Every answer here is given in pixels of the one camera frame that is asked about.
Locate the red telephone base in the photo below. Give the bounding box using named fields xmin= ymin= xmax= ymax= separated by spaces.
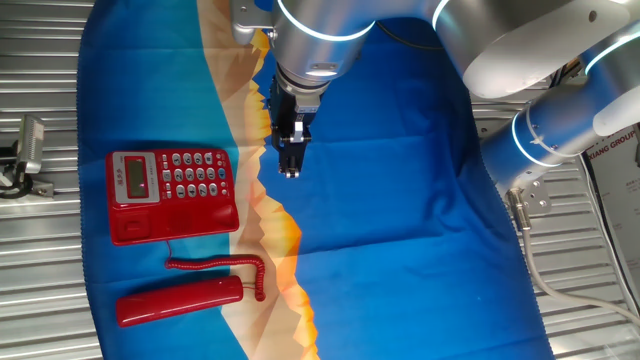
xmin=104 ymin=148 xmax=241 ymax=247

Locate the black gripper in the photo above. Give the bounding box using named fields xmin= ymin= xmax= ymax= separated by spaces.
xmin=267 ymin=74 xmax=322 ymax=180

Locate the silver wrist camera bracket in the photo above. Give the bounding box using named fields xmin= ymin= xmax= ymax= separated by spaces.
xmin=230 ymin=0 xmax=274 ymax=46

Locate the thick grey robot cable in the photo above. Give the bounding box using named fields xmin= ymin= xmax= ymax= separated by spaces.
xmin=505 ymin=188 xmax=640 ymax=329

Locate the blue landscape print cloth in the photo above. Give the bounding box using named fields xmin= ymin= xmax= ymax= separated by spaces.
xmin=75 ymin=0 xmax=556 ymax=360

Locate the white printed sign board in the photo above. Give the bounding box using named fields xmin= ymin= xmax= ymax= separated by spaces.
xmin=582 ymin=123 xmax=640 ymax=281

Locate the red phone cord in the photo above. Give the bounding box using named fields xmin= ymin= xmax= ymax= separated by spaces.
xmin=163 ymin=240 xmax=267 ymax=303

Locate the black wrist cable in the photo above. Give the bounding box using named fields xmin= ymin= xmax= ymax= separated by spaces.
xmin=374 ymin=21 xmax=442 ymax=51

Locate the red telephone handset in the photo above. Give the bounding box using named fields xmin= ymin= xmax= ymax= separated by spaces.
xmin=115 ymin=274 xmax=245 ymax=329

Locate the black camera clamp mount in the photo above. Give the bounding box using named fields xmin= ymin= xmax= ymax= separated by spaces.
xmin=0 ymin=142 xmax=55 ymax=200

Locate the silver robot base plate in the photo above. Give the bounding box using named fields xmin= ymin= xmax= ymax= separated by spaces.
xmin=504 ymin=174 xmax=553 ymax=217

